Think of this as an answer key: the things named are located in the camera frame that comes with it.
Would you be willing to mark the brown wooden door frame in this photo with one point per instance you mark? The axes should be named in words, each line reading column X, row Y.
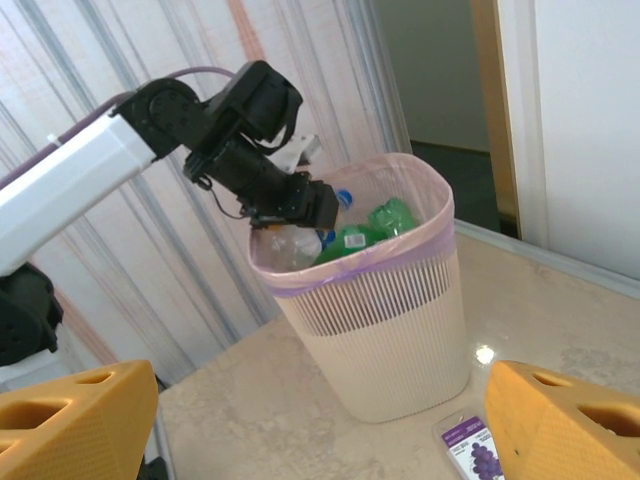
column 495, row 100

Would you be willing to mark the aluminium table edge rail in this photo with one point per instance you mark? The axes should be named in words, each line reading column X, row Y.
column 575, row 267

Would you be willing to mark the pink plastic bin liner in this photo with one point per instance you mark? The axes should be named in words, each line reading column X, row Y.
column 440, row 210

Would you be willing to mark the beige ribbed waste bin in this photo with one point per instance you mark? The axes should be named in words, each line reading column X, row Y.
column 390, row 360

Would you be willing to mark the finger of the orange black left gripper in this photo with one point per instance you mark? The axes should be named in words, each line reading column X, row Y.
column 325, row 207

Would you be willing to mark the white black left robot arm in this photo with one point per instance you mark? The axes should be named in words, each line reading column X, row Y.
column 60, row 175

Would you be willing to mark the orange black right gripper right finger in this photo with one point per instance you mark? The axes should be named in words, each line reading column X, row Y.
column 550, row 450

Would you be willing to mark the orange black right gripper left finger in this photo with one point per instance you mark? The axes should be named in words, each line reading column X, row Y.
column 100, row 425

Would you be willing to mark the clear unlabelled bottle white cap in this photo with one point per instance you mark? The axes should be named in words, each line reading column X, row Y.
column 292, row 247

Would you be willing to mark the purple grape label bottle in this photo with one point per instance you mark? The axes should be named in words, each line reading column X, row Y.
column 470, row 445

